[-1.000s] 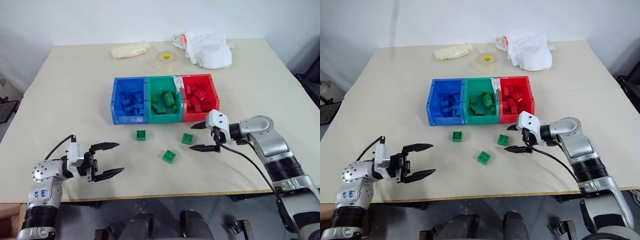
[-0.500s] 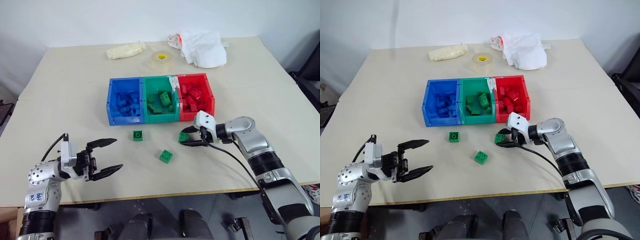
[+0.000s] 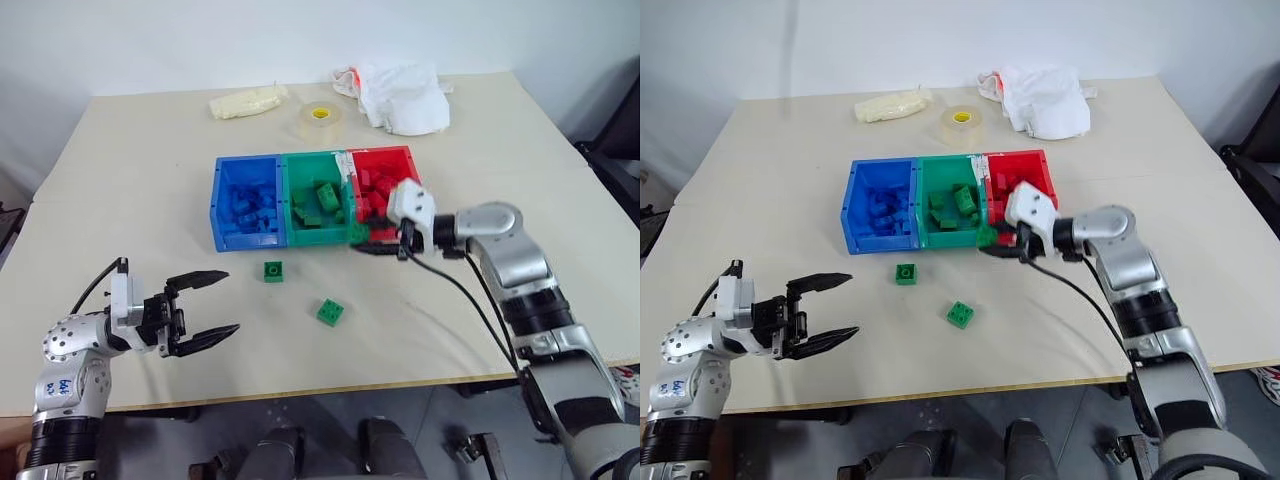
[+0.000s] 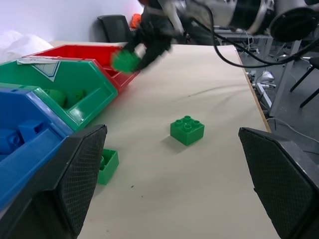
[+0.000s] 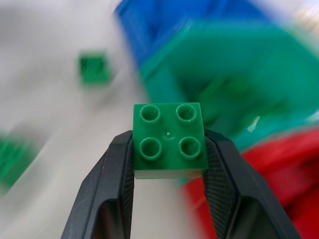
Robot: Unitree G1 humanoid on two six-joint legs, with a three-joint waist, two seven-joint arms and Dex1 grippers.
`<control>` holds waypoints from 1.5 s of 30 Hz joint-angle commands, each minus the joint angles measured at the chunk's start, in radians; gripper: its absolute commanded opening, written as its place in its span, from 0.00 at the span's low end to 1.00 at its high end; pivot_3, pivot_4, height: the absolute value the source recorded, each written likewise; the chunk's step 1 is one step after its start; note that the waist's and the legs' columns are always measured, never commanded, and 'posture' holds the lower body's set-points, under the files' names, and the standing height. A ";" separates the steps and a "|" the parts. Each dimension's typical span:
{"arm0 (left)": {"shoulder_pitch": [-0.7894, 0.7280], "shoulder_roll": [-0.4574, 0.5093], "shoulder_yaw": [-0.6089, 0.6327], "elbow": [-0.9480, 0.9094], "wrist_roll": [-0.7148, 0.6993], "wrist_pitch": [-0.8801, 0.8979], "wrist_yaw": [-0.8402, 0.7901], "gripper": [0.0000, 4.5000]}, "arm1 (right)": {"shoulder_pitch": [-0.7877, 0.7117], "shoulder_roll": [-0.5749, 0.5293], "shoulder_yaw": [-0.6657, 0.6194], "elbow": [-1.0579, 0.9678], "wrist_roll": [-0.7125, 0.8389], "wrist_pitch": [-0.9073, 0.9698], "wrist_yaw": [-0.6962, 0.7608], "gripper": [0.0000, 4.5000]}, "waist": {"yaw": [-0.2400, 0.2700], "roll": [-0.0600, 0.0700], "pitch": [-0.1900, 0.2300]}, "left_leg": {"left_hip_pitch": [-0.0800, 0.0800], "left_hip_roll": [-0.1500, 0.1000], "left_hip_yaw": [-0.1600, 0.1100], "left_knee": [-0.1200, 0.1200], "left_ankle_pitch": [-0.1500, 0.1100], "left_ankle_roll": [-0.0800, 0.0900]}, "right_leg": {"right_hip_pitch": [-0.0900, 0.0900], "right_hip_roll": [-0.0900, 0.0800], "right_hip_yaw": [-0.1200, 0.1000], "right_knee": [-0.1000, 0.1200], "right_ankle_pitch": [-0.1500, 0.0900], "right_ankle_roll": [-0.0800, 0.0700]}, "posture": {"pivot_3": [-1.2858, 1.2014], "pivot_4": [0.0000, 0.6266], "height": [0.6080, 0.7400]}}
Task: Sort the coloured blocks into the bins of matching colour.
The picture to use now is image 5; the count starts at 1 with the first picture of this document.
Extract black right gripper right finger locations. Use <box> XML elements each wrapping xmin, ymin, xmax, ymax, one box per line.
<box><xmin>202</xmin><ymin>128</ymin><xmax>303</xmax><ymax>239</ymax></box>

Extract green studded toy block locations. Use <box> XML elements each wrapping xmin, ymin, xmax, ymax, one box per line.
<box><xmin>132</xmin><ymin>102</ymin><xmax>208</xmax><ymax>180</ymax></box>
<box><xmin>0</xmin><ymin>129</ymin><xmax>38</xmax><ymax>192</ymax></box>
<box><xmin>77</xmin><ymin>49</ymin><xmax>112</xmax><ymax>85</ymax></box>

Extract green plastic bin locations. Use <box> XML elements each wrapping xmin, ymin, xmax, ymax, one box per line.
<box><xmin>138</xmin><ymin>21</ymin><xmax>319</xmax><ymax>152</ymax></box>

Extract red plastic bin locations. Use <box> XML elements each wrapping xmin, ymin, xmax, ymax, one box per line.
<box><xmin>178</xmin><ymin>125</ymin><xmax>319</xmax><ymax>239</ymax></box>

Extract blue plastic bin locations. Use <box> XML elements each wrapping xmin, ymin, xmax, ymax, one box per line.
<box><xmin>113</xmin><ymin>0</ymin><xmax>269</xmax><ymax>73</ymax></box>

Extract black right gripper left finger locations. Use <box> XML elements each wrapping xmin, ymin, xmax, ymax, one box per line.
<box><xmin>64</xmin><ymin>129</ymin><xmax>136</xmax><ymax>239</ymax></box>

